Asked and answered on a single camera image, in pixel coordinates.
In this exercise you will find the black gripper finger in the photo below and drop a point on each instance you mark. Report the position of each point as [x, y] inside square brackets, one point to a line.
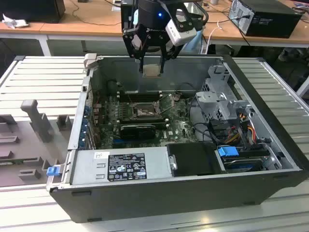
[172, 53]
[135, 46]

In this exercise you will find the square silver CPU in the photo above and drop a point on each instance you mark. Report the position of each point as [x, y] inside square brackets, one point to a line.
[151, 71]

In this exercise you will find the black CPU socket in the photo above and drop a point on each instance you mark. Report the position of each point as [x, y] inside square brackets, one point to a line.
[144, 111]

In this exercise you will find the pale blue teach pendant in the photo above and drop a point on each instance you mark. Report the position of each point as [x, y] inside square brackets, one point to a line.
[193, 46]

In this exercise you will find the black computer tower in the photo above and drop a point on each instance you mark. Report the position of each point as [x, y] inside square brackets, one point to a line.
[126, 17]

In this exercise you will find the round coin battery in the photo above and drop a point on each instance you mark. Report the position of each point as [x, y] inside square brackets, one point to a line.
[177, 97]

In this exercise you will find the grey case release latch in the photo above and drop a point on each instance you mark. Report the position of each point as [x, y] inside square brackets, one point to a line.
[90, 60]

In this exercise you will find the black cylinder component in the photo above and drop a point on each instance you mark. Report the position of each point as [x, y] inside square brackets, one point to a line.
[111, 87]

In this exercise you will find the black RAM stick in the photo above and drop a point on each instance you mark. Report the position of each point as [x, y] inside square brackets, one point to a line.
[144, 97]
[144, 120]

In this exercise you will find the grey metal drive cage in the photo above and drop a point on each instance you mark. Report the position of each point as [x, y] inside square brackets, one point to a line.
[217, 96]

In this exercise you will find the green motherboard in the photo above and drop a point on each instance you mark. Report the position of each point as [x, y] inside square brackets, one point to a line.
[173, 128]

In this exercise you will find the black graphics card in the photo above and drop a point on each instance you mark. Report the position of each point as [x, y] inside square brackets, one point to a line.
[137, 132]

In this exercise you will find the black desktop computer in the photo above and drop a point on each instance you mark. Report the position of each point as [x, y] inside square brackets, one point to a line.
[272, 24]

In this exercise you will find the black plastic shroud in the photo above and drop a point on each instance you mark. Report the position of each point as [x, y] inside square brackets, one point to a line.
[193, 159]

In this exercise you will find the large black box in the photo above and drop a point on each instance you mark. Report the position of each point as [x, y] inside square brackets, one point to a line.
[31, 9]

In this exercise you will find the hard disk in blue carrier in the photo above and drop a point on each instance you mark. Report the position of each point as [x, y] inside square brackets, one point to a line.
[228, 153]

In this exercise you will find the crumpled white paper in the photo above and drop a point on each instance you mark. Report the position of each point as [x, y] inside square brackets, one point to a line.
[14, 23]

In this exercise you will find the grey power supply unit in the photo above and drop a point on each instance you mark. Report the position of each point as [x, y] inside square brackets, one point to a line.
[84, 169]

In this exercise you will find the grey parts rack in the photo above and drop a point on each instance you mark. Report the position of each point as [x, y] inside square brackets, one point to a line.
[31, 145]

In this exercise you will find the black open PC case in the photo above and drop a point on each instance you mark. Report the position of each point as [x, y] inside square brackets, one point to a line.
[169, 200]

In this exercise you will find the blue plastic latch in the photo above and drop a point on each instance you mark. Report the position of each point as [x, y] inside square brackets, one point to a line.
[53, 171]

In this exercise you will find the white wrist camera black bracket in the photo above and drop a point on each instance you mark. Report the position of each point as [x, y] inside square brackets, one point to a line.
[178, 36]

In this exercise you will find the blue card retention bracket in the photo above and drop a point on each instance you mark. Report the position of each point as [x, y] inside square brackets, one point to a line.
[87, 110]

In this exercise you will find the white metal frame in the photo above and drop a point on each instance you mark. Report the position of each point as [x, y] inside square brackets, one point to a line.
[303, 87]

